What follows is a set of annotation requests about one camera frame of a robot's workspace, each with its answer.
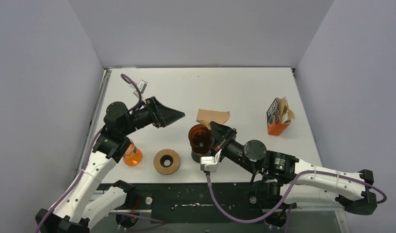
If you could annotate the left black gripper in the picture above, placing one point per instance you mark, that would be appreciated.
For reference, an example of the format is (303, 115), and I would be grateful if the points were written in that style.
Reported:
(156, 112)

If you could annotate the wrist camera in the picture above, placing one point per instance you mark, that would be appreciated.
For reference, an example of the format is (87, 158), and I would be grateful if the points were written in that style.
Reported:
(210, 163)
(141, 85)

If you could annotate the round wooden ring stand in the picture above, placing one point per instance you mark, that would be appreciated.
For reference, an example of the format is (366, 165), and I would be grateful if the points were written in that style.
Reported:
(166, 162)

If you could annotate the brown paper coffee filter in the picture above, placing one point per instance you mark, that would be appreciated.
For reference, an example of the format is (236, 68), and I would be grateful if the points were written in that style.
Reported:
(205, 117)

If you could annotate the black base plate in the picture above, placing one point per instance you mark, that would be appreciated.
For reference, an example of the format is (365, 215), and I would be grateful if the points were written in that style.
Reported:
(192, 202)

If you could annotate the amber plastic coffee dripper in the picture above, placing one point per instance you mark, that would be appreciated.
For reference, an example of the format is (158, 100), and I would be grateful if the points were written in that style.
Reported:
(200, 138)

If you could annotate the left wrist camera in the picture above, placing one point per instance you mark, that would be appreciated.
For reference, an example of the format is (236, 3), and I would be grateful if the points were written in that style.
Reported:
(141, 85)

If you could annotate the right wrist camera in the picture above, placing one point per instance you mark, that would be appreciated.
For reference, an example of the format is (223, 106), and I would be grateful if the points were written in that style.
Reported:
(210, 163)

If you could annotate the orange coffee filter box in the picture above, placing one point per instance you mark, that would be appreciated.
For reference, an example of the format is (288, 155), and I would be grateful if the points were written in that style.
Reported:
(278, 116)

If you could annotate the orange translucent dripper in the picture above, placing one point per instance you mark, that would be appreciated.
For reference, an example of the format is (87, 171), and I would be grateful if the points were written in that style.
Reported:
(133, 155)

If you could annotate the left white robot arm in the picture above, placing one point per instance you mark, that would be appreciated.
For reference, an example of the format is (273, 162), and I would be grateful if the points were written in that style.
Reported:
(110, 146)

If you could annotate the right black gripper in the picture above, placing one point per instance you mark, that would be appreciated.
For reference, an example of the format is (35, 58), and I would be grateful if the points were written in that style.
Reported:
(222, 135)

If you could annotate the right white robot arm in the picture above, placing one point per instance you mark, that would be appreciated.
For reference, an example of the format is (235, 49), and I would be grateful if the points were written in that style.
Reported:
(351, 190)

